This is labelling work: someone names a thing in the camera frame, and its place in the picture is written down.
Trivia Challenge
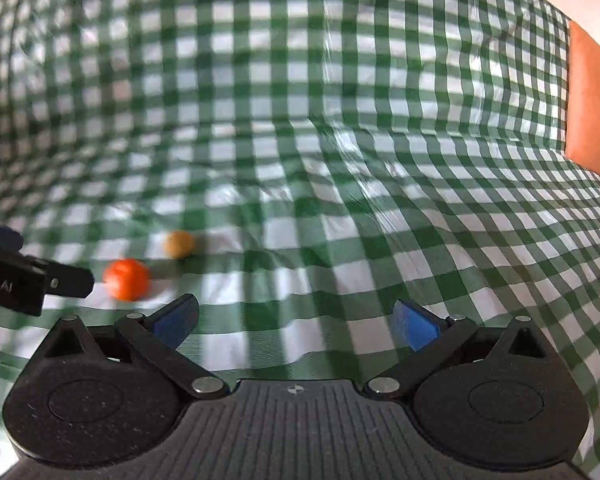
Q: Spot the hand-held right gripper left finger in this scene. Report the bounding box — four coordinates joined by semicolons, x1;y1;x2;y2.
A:
34;294;231;401

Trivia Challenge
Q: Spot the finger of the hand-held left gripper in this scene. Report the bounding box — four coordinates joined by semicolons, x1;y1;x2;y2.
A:
0;217;25;253
27;256;95;297

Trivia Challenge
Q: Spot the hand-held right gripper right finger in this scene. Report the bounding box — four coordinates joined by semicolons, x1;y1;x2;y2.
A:
363;299;551;401

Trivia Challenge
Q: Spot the small bright orange fruit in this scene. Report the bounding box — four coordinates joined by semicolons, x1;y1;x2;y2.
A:
103;258;152;302

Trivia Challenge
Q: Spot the small tan round fruit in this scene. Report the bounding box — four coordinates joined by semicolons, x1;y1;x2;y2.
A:
162;230;197;260

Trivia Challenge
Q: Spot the green white checked cloth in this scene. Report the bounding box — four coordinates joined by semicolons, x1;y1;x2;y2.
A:
0;0;600;480

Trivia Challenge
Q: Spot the orange cushion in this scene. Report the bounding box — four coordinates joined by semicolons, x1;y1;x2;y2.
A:
564;20;600;184

